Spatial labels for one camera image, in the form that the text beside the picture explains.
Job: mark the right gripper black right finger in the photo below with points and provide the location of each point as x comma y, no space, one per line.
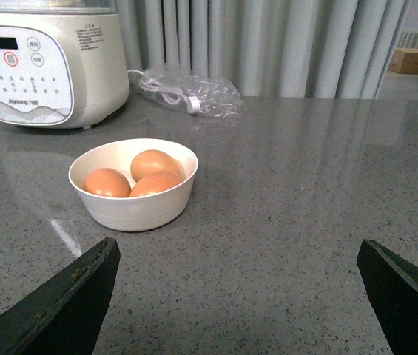
391,284

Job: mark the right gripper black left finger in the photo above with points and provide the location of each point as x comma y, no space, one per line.
65,314

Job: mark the brown egg in bowl left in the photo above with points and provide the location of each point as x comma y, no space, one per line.
107,182

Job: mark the brown egg in bowl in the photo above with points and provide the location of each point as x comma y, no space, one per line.
155,183
107,182
151,161

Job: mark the brown egg in bowl right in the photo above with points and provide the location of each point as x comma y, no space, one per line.
155,183

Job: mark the brown egg in bowl back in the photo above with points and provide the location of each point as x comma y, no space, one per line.
151,161

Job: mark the cardboard box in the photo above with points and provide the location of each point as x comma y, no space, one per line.
404,61

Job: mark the white bowl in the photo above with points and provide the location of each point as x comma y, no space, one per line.
133,213

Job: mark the white Joyoung blender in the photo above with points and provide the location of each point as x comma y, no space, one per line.
62,63

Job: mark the clear plastic bag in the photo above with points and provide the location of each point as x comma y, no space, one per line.
182,90

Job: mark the grey curtain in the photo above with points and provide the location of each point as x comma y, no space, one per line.
313,49

